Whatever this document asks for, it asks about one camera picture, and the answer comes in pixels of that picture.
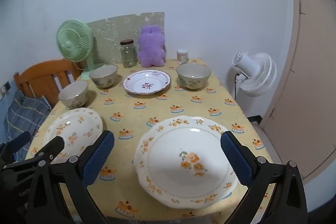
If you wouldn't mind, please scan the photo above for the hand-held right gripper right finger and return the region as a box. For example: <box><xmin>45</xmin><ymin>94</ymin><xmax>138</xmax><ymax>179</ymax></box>
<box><xmin>220</xmin><ymin>130</ymin><xmax>308</xmax><ymax>224</ymax></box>

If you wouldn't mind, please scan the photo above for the beige door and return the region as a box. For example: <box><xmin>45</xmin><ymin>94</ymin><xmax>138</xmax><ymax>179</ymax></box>
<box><xmin>259</xmin><ymin>0</ymin><xmax>336</xmax><ymax>185</ymax></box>

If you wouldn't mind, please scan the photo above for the orange floral white plate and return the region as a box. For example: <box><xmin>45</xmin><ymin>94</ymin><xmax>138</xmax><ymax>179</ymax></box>
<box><xmin>134</xmin><ymin>115</ymin><xmax>238</xmax><ymax>210</ymax></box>
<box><xmin>42</xmin><ymin>108</ymin><xmax>104</xmax><ymax>164</ymax></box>

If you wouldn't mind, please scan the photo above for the green leaf print bowl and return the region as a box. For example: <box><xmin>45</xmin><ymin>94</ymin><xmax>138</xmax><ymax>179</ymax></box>
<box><xmin>89</xmin><ymin>64</ymin><xmax>118</xmax><ymax>89</ymax></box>
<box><xmin>176</xmin><ymin>63</ymin><xmax>212</xmax><ymax>90</ymax></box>
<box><xmin>58</xmin><ymin>80</ymin><xmax>89</xmax><ymax>110</ymax></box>

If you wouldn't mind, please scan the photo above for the white fan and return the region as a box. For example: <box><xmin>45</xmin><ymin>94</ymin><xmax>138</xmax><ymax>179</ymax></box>
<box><xmin>232</xmin><ymin>51</ymin><xmax>277</xmax><ymax>98</ymax></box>

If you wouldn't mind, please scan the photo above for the orange wooden chair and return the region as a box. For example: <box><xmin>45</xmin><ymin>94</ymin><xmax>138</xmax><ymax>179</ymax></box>
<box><xmin>14</xmin><ymin>59</ymin><xmax>82</xmax><ymax>106</ymax></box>

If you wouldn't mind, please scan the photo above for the glass jar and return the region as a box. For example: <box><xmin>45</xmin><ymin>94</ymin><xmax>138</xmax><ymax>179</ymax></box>
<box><xmin>120</xmin><ymin>40</ymin><xmax>138</xmax><ymax>68</ymax></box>

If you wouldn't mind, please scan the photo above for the green desk fan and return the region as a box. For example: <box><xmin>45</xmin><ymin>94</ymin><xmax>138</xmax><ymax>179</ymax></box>
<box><xmin>56</xmin><ymin>20</ymin><xmax>107</xmax><ymax>81</ymax></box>

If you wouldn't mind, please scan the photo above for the purple plush toy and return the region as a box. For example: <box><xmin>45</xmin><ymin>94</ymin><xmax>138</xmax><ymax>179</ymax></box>
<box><xmin>138</xmin><ymin>25</ymin><xmax>166</xmax><ymax>67</ymax></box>

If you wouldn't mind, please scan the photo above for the red patterned white plate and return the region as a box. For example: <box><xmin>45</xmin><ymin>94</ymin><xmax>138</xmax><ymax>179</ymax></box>
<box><xmin>122</xmin><ymin>70</ymin><xmax>172</xmax><ymax>95</ymax></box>

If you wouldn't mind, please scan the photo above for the cotton swab container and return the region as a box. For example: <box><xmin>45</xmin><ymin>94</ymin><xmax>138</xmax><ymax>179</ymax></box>
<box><xmin>177</xmin><ymin>49</ymin><xmax>189</xmax><ymax>64</ymax></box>

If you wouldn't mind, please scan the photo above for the blue plaid cloth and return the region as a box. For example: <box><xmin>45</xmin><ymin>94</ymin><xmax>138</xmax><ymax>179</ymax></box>
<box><xmin>4</xmin><ymin>90</ymin><xmax>53</xmax><ymax>146</ymax></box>

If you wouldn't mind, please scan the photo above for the yellow printed tablecloth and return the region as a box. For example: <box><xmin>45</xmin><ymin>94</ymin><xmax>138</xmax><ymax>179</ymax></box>
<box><xmin>25</xmin><ymin>57</ymin><xmax>276</xmax><ymax>224</ymax></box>

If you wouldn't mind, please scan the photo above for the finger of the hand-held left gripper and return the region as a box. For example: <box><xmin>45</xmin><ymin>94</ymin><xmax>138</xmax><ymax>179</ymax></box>
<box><xmin>2</xmin><ymin>135</ymin><xmax>65</xmax><ymax>171</ymax></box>

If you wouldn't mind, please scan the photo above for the black fan cable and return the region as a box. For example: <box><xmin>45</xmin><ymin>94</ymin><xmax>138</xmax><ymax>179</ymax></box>
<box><xmin>234</xmin><ymin>73</ymin><xmax>243</xmax><ymax>101</ymax></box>

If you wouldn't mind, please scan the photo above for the green patterned board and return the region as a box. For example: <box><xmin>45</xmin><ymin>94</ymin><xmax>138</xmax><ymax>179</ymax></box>
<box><xmin>87</xmin><ymin>12</ymin><xmax>165</xmax><ymax>64</ymax></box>

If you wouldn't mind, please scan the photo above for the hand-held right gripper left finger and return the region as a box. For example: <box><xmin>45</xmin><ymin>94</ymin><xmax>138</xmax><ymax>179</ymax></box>
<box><xmin>26</xmin><ymin>130</ymin><xmax>115</xmax><ymax>224</ymax></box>

